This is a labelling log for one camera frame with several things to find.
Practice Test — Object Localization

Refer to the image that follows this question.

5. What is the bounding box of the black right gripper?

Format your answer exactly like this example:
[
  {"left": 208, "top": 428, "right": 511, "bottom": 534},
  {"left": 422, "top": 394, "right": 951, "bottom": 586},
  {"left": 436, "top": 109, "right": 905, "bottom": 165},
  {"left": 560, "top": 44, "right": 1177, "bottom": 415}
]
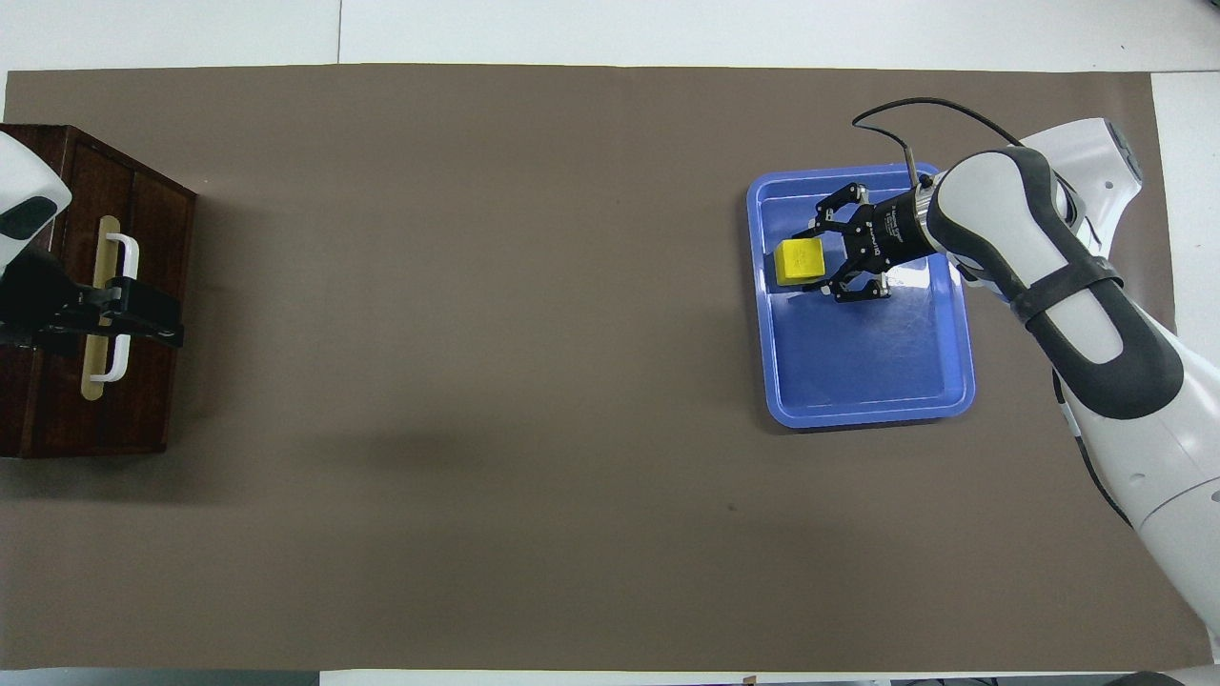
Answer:
[{"left": 791, "top": 183, "right": 940, "bottom": 304}]

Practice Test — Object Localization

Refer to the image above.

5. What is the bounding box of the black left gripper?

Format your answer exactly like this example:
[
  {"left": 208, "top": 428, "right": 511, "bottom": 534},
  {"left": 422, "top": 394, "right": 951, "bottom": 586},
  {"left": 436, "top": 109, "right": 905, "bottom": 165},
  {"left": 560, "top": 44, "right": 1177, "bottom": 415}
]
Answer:
[{"left": 0, "top": 246, "right": 184, "bottom": 355}]

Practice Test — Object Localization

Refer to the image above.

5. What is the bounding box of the yellow block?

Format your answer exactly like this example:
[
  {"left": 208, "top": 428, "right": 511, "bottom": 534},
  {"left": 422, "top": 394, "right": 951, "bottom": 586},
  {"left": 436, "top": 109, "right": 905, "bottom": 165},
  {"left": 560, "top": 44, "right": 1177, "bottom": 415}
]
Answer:
[{"left": 773, "top": 237, "right": 826, "bottom": 287}]

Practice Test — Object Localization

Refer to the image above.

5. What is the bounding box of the white drawer handle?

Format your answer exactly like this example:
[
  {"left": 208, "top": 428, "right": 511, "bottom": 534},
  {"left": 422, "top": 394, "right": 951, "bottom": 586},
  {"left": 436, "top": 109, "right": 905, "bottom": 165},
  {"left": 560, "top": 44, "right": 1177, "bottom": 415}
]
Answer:
[{"left": 91, "top": 233, "right": 140, "bottom": 384}]

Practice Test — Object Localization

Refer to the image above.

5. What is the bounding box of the wooden drawer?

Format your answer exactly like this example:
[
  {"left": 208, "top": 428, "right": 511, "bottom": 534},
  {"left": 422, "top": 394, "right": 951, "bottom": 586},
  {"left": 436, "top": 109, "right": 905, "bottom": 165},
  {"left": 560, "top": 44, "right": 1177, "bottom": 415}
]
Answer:
[{"left": 24, "top": 138, "right": 139, "bottom": 456}]

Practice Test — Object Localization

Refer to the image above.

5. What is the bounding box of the dark wooden cabinet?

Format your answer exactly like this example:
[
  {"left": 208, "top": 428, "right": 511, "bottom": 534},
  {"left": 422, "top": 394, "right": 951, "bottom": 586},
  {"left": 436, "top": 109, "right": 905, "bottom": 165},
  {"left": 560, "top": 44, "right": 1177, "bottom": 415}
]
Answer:
[{"left": 0, "top": 124, "right": 198, "bottom": 460}]

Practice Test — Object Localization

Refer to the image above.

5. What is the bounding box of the blue plastic tray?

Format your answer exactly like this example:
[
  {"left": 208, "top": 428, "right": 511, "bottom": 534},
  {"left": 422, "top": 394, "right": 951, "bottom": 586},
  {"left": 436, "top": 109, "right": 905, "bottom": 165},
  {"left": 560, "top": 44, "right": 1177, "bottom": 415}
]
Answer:
[{"left": 745, "top": 163, "right": 977, "bottom": 429}]

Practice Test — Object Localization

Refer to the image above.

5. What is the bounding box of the brown table mat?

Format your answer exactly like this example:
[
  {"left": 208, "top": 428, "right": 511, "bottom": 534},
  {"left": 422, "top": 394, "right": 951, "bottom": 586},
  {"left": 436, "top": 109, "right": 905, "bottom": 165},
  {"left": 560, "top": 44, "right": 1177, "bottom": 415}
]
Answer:
[{"left": 0, "top": 64, "right": 1217, "bottom": 674}]

